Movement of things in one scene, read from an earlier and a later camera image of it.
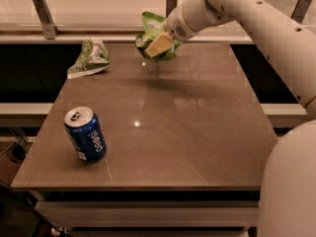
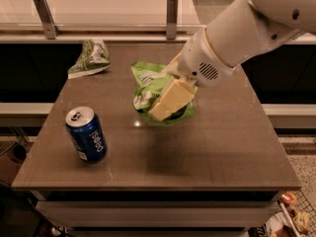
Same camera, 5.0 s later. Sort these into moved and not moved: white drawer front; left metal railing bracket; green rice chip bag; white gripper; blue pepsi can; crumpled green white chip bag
Moved: green rice chip bag; white gripper
Not moved: left metal railing bracket; blue pepsi can; crumpled green white chip bag; white drawer front
